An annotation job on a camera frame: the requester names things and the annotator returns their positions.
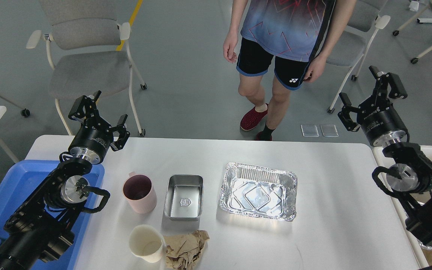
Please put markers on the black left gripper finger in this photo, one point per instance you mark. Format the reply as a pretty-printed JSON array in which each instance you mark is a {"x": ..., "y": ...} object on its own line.
[
  {"x": 123, "y": 134},
  {"x": 84, "y": 111}
]

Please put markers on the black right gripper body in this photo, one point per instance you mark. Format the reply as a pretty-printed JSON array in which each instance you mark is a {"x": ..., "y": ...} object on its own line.
[{"x": 382, "y": 126}]

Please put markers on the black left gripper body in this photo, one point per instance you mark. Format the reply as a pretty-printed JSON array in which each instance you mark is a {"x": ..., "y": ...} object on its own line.
[{"x": 91, "y": 144}]

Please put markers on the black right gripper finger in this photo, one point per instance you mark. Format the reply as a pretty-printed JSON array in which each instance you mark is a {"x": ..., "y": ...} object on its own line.
[
  {"x": 344, "y": 114},
  {"x": 388, "y": 86}
]

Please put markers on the pink ribbed mug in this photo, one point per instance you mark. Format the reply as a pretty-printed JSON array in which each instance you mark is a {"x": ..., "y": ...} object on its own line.
[{"x": 140, "y": 193}]

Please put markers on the stainless steel rectangular tray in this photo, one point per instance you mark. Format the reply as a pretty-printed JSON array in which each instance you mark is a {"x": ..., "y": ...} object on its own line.
[{"x": 184, "y": 198}]

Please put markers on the white paper cup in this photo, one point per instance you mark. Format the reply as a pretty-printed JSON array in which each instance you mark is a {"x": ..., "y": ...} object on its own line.
[{"x": 147, "y": 243}]

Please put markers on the aluminium foil tray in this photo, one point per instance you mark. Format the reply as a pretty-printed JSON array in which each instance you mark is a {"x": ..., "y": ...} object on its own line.
[{"x": 259, "y": 192}]

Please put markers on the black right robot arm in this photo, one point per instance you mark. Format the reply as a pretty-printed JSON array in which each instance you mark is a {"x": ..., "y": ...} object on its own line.
[{"x": 404, "y": 169}]

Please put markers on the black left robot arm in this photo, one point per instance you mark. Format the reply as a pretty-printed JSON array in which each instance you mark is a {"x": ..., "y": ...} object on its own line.
[{"x": 40, "y": 228}]

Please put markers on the grey chair left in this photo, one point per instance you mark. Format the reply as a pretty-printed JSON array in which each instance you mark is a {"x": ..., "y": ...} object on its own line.
[{"x": 86, "y": 23}]

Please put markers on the grey chair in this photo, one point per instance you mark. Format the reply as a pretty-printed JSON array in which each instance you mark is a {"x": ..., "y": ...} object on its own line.
[
  {"x": 351, "y": 49},
  {"x": 86, "y": 23}
]

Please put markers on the grey chair right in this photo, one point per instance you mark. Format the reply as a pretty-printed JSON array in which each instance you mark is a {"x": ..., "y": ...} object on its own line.
[{"x": 351, "y": 49}]

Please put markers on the blue plastic bin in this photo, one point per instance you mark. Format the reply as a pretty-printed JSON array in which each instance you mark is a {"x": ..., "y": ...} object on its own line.
[{"x": 20, "y": 181}]

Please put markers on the person in blue shirt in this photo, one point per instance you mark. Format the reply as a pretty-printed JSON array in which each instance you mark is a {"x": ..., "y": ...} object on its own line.
[{"x": 276, "y": 46}]

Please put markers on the crumpled brown paper napkin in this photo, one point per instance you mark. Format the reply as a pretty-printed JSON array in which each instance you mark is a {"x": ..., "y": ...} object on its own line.
[{"x": 185, "y": 250}]

